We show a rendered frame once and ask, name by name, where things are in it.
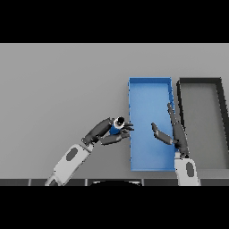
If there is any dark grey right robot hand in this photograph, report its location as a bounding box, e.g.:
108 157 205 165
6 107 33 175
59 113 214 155
150 102 191 159

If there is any blue pipe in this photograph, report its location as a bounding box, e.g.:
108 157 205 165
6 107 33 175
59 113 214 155
108 115 127 136

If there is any dark grey bin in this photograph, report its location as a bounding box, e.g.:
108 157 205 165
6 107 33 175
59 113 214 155
175 77 229 171

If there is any blue bin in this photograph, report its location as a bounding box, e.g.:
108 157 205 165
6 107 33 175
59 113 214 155
127 76 177 173

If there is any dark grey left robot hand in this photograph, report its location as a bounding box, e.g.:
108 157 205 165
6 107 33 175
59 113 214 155
81 117 135 147

